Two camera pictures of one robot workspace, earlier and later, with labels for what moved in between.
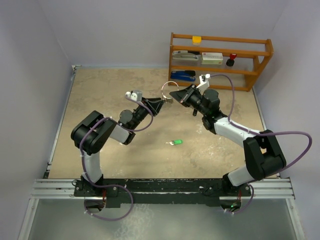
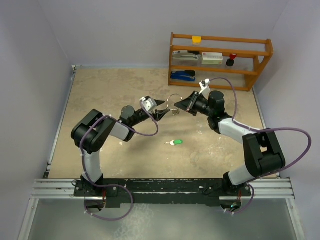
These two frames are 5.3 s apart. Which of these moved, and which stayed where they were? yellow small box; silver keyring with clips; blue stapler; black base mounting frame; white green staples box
Moved: silver keyring with clips
Stayed: yellow small box; black base mounting frame; blue stapler; white green staples box
